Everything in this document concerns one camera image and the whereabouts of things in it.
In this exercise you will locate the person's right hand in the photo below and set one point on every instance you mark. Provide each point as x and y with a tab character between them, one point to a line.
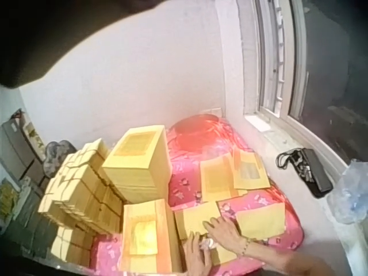
228	235

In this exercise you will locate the person's left hand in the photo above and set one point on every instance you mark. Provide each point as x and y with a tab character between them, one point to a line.
198	258

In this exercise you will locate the person's left fingers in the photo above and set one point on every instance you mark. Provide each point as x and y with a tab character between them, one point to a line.
193	245

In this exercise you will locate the person's right fingers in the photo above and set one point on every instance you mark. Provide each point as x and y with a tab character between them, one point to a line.
214	227

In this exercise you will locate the small crumpled silvery bundle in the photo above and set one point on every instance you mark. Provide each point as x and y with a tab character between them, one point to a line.
207	243

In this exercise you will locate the gold-square yellow paper stack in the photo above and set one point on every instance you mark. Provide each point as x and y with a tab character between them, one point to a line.
146	233

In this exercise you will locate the printed yellow paper sheet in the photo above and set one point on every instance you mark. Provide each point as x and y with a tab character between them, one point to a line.
251	171
217	178

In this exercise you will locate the pink floral mattress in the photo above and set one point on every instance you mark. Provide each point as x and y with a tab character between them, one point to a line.
195	135

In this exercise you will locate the tall printed yellow paper stack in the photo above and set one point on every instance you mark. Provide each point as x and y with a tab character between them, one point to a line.
138	166

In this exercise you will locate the pile of tied paper bundles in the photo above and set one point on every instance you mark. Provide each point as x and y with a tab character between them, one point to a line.
77	189

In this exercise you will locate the large clear plastic bag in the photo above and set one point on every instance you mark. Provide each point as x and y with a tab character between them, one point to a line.
349	195

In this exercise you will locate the crumpled grey bag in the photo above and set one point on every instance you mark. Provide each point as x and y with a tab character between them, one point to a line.
59	156

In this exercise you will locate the yellow green packet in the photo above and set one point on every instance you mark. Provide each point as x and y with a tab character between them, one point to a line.
8	201

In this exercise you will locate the grey cabinet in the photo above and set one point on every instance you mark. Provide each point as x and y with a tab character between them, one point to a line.
15	149

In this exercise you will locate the white window frame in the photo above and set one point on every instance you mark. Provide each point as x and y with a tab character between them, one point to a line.
284	72

